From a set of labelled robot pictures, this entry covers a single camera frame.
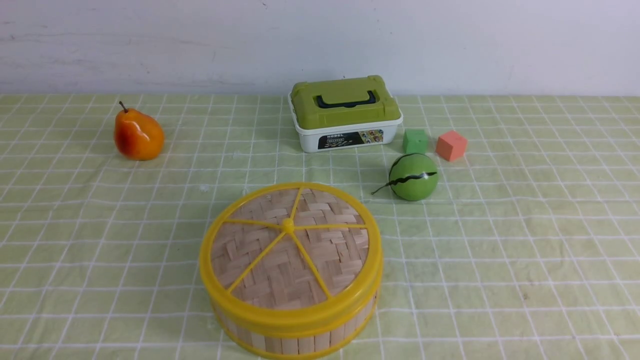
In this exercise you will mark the green toy cube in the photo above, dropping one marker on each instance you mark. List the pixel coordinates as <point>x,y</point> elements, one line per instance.
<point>415,141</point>

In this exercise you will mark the salmon pink toy cube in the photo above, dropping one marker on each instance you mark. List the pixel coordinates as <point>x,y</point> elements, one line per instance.
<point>451,145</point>

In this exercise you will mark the orange toy pear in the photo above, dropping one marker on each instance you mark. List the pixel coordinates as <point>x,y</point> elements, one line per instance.
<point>136,135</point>

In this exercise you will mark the green lidded plastic storage box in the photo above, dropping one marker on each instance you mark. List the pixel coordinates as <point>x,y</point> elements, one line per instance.
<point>343,113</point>

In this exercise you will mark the yellow woven bamboo steamer lid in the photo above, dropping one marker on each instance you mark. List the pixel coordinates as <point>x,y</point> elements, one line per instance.
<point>292,260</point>

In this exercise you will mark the green toy watermelon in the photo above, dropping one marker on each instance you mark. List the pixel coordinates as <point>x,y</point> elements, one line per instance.
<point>412,177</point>

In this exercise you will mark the green checkered tablecloth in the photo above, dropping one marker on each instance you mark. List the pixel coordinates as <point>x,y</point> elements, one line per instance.
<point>527,249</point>

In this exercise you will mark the yellow bamboo steamer basket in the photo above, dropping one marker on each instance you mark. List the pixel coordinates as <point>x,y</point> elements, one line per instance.
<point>317,345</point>

